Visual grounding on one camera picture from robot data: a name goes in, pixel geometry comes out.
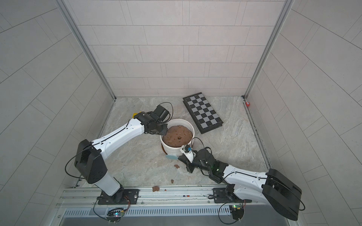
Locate light blue scrub brush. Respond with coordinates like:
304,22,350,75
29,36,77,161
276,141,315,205
165,155,178,160

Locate aluminium corner profile left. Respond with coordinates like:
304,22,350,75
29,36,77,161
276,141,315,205
55,0,117,101

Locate right circuit board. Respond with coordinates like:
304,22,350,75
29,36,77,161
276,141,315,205
229,204,245,221

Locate white ribbed ceramic pot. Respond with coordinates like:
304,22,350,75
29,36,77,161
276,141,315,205
160,119,195,156

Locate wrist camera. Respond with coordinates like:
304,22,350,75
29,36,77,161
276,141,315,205
181,144,194,163
153,105,173,123

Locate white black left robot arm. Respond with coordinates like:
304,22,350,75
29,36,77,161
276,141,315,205
74,106,172,202

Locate aluminium corner profile right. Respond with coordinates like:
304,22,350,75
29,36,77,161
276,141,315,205
243,0,293,100

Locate circuit board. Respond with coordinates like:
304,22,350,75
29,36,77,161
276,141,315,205
107,208,125,221
229,204,245,221

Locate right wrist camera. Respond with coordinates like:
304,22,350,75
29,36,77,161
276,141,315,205
181,144,194,163

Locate aluminium corner profile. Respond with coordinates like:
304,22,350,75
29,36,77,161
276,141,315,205
55,0,117,101
243,0,293,100

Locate brown mud clump on rail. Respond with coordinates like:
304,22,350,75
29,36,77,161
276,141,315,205
152,186,160,192

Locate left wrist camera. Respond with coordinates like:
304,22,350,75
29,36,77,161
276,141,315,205
153,105,173,123

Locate left circuit board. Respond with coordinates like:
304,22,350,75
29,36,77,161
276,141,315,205
107,208,125,221

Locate black grey chessboard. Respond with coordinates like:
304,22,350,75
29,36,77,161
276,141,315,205
183,92,223,134

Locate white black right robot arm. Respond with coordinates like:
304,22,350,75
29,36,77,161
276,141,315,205
178,145,304,221

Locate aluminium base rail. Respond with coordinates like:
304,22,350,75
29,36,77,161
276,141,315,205
55,185,283,210

